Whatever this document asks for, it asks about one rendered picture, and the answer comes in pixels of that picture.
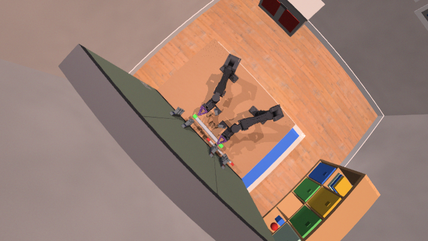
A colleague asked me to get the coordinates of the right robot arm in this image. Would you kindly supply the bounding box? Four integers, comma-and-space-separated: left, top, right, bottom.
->
208, 54, 241, 116

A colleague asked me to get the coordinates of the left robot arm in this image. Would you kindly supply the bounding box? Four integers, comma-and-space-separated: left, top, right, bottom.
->
218, 104, 284, 135

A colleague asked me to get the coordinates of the white bar with green ends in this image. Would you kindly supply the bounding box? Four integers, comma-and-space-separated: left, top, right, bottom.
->
193, 115, 224, 148

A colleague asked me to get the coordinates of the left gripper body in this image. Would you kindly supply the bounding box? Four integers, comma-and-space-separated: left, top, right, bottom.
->
221, 132, 234, 141

